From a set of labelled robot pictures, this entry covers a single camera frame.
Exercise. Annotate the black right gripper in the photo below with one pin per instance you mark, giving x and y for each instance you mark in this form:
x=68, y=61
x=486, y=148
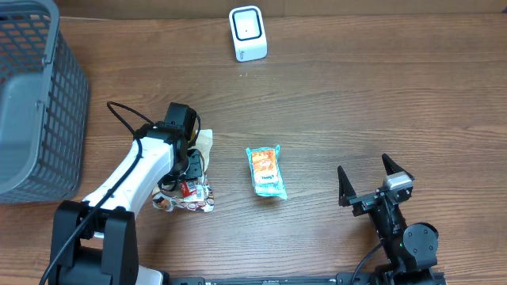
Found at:
x=370, y=199

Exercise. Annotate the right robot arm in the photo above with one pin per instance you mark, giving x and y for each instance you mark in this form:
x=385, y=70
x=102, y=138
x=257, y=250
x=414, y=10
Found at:
x=406, y=253

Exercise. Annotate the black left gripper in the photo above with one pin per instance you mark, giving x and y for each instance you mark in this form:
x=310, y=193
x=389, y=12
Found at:
x=196, y=167

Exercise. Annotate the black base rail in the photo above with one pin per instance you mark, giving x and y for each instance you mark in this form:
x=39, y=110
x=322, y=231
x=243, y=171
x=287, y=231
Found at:
x=261, y=281

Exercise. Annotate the white barcode scanner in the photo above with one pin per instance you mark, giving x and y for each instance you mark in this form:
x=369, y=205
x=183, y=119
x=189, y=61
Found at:
x=248, y=33

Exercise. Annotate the brown white snack pouch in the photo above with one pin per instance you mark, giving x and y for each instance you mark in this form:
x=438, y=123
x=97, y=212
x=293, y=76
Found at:
x=202, y=199

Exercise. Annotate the teal orange snack pack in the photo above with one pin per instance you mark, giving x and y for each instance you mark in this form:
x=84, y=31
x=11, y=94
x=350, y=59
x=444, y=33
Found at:
x=265, y=172

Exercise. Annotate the grey plastic shopping basket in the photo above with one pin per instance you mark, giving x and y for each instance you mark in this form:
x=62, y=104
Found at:
x=45, y=99

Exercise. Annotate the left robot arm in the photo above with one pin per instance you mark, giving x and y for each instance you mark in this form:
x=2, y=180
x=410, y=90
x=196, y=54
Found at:
x=95, y=241

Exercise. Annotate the red stick packet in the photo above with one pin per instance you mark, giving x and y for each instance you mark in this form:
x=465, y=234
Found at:
x=186, y=191

